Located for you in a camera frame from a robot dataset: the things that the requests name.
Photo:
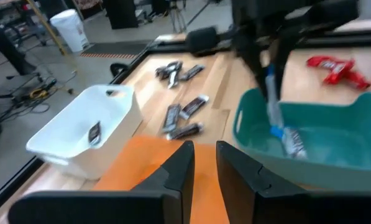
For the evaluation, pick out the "orange translucent plastic bin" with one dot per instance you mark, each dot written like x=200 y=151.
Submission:
x=148 y=161

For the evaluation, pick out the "white plastic bin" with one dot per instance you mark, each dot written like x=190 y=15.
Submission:
x=79 y=115

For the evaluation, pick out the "brown Hershey's candy bar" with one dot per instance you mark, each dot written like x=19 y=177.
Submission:
x=174 y=76
x=191 y=72
x=94 y=133
x=171 y=118
x=164 y=71
x=185 y=131
x=194 y=106

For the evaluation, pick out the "black mat with orange stripes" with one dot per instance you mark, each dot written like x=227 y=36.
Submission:
x=117 y=49

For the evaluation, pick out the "black floor stand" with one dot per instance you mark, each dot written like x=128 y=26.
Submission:
x=5 y=43

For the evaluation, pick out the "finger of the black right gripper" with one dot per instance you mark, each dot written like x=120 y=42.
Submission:
x=283 y=56
x=250 y=59

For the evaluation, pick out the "yellow pole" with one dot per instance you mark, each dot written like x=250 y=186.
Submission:
x=47 y=28

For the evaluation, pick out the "black cabinet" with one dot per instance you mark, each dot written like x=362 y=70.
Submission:
x=120 y=14

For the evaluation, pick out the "teal plastic bin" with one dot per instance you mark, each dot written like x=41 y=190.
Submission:
x=343 y=130

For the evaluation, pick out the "red KitKat candy bar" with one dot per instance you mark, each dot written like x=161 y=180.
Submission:
x=331 y=67
x=357 y=80

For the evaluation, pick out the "black aluminium table frame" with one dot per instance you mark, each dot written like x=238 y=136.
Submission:
x=343 y=39

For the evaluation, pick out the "white trash can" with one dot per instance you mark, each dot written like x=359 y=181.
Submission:
x=70 y=29

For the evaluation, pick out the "blue white Hershey's candy bar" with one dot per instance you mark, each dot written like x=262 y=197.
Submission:
x=294 y=143
x=273 y=105

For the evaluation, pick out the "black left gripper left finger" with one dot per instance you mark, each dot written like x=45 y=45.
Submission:
x=160 y=199

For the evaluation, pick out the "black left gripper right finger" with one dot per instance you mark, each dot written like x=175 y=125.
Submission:
x=250 y=193

